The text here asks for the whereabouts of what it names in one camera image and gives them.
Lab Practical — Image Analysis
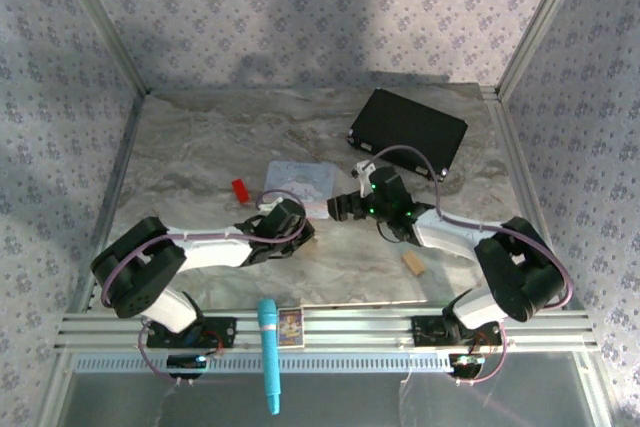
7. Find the pastel cartoon tin box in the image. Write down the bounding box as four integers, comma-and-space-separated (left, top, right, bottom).
263, 160, 337, 221

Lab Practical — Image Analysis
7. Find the small red block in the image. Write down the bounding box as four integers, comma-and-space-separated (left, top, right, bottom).
230, 177, 251, 205

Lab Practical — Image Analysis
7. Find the small wooden block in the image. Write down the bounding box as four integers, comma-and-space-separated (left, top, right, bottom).
401, 249, 427, 277

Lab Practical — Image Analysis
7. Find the black hard case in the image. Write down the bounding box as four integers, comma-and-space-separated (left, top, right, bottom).
346, 88, 469, 182

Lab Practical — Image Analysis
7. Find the small picture card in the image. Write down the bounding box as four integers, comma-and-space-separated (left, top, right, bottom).
277, 307, 306, 349

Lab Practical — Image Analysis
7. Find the teal marker pen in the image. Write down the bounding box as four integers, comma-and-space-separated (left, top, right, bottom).
256, 297, 282, 416

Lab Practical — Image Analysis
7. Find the small black controller board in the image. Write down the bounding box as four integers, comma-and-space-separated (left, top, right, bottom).
448, 352, 485, 380
166, 354, 208, 381

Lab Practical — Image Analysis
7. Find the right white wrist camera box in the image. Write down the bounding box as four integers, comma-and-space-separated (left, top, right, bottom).
352, 159, 379, 180

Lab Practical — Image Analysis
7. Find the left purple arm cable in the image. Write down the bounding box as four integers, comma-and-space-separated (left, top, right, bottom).
101, 189, 307, 388

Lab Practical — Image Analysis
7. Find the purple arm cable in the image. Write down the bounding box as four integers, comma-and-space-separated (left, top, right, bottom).
101, 189, 307, 388
369, 145, 574, 388

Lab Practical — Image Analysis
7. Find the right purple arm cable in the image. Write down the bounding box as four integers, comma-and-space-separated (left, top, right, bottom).
369, 145, 574, 388

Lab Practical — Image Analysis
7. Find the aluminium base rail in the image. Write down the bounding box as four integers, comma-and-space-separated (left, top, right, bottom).
54, 302, 600, 352

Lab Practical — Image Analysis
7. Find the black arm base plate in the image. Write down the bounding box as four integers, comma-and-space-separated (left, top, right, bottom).
138, 315, 237, 350
411, 315, 507, 348

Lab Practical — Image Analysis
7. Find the grey slotted cable duct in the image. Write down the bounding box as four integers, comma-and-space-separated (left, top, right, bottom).
73, 350, 455, 374

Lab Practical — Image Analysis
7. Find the aluminium side rail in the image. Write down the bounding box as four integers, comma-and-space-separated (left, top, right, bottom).
480, 85, 589, 311
69, 91, 147, 313

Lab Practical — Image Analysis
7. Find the aluminium corner post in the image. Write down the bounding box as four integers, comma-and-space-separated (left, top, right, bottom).
496, 0, 589, 101
49, 0, 151, 97

